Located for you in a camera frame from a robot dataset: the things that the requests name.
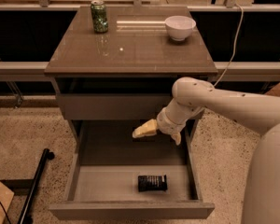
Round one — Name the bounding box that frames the grey drawer cabinet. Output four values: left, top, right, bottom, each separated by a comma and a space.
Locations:
44, 5, 218, 167

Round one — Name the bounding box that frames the white ceramic bowl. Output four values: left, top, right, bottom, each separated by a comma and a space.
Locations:
165, 16, 196, 41

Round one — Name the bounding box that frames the closed grey top drawer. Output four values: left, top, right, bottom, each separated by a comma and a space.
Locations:
56, 94, 172, 120

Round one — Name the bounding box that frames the dark rxbar blueberry wrapper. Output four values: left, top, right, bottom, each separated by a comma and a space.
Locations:
138, 175, 168, 192

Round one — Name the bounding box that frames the white cable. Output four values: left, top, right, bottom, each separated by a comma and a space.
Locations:
212, 3, 245, 88

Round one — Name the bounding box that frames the metal railing frame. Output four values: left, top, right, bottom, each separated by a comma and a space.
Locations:
0, 0, 280, 107

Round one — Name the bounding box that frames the green soda can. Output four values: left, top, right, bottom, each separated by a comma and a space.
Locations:
91, 0, 108, 33

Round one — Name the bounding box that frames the black metal stand leg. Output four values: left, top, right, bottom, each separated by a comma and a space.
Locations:
0, 147, 56, 224

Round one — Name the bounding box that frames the black cable bottom left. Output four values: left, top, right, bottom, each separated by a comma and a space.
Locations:
0, 189, 14, 224

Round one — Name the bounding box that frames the open grey middle drawer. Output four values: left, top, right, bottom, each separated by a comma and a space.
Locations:
49, 119, 215, 220

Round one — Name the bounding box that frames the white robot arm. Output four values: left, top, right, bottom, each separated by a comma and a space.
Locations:
133, 77, 280, 224

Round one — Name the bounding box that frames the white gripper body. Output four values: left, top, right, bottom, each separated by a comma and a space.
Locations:
157, 108, 185, 135

